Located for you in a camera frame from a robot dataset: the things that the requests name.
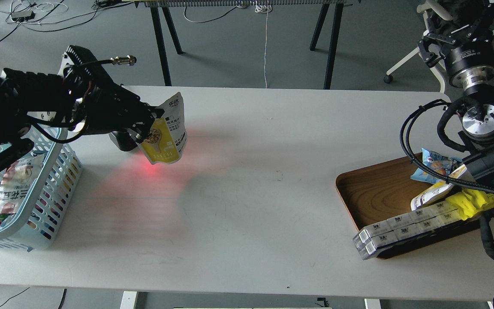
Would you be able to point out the red white snack bag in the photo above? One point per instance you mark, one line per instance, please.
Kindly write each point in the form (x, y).
(17, 181)

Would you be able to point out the white box row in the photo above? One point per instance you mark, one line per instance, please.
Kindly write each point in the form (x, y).
(372, 239)
(438, 208)

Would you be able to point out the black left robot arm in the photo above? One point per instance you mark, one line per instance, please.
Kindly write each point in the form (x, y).
(46, 101)

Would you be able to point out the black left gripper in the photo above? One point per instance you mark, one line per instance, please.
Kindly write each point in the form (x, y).
(101, 109)

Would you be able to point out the lower white box row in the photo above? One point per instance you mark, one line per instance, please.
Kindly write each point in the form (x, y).
(372, 239)

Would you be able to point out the white office chair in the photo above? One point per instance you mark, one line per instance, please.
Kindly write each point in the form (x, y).
(429, 8)

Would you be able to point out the blue snack bag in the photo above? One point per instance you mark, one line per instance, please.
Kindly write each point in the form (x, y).
(443, 165)

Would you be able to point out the upper white box row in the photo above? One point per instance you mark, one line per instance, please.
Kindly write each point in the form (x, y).
(438, 208)

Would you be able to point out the light blue plastic basket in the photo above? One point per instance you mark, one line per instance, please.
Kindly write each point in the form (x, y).
(39, 216)

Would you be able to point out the yellow cartoon snack bag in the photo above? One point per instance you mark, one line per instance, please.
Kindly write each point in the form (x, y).
(470, 202)

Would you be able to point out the black power adapter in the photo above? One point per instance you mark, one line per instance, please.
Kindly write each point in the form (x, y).
(22, 16)

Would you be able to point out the black barcode scanner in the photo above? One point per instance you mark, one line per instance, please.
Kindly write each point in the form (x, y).
(123, 141)

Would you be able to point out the brown wooden tray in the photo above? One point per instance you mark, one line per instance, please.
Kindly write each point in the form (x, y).
(375, 193)

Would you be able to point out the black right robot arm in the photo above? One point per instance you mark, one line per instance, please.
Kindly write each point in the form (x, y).
(463, 39)

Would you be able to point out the black leg background table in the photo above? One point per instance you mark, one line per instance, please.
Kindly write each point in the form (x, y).
(293, 46)

